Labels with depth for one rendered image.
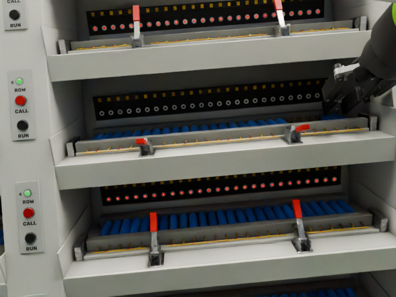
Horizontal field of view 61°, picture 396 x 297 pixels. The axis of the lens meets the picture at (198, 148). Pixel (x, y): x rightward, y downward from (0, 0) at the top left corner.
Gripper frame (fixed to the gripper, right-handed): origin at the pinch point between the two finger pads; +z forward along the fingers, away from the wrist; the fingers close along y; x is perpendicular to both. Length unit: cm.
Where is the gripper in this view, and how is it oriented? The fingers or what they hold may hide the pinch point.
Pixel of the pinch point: (340, 102)
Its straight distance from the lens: 71.7
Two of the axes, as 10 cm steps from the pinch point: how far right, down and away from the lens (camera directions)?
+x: 0.9, 9.6, -2.6
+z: 0.0, 2.6, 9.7
